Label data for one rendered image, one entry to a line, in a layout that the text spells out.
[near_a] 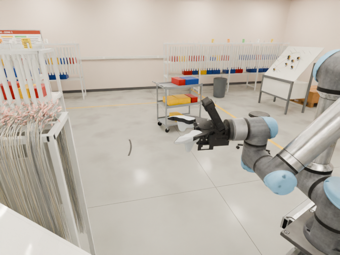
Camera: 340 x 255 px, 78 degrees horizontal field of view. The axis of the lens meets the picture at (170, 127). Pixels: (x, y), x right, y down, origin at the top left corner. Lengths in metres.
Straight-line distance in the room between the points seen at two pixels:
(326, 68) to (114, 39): 7.88
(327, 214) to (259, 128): 0.37
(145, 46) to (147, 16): 1.01
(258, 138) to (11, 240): 0.77
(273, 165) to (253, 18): 9.50
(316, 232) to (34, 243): 0.91
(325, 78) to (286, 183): 0.37
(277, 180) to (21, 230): 0.73
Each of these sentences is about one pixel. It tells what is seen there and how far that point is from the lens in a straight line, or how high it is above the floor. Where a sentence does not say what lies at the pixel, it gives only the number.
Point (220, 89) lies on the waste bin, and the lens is 7.36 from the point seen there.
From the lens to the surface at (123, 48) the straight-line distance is 8.42.
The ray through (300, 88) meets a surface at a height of 0.66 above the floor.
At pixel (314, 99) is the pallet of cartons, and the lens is 7.44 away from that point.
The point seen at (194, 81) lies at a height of 1.04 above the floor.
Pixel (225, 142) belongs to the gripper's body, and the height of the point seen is 1.52.
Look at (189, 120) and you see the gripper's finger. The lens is 0.70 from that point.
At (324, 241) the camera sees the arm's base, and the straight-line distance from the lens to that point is 0.97.
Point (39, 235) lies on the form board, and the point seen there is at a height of 1.29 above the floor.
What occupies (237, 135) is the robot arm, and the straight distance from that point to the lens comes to 0.70.
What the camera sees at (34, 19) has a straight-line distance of 8.78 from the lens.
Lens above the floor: 1.84
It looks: 23 degrees down
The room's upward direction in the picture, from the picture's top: straight up
